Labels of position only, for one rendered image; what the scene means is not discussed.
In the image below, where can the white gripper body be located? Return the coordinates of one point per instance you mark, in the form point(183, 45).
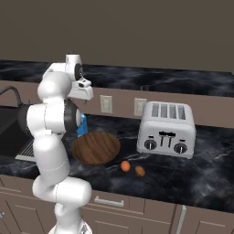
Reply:
point(82, 93)

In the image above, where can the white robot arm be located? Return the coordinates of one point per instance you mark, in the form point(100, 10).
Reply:
point(50, 152)

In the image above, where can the blue milk carton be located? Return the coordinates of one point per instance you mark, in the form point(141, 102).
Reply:
point(82, 128)

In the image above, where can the brown wooden bowl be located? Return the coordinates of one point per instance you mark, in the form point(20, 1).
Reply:
point(96, 147)

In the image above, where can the black sink tap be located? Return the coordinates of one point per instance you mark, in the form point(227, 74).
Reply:
point(13, 90)

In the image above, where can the dark kitchen sink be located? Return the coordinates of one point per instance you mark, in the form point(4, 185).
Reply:
point(12, 134)

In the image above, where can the orange egg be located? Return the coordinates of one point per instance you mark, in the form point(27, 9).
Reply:
point(125, 166)

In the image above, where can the silver four-slot toaster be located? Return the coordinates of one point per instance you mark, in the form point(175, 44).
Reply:
point(166, 134)

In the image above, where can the brown drawer front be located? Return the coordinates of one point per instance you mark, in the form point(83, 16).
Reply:
point(134, 203)

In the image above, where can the brown cupboard door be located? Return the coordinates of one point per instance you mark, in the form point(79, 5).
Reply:
point(210, 224)
point(21, 213)
point(128, 224)

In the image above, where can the beige wall outlet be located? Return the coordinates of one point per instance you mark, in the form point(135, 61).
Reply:
point(106, 104)
point(140, 107)

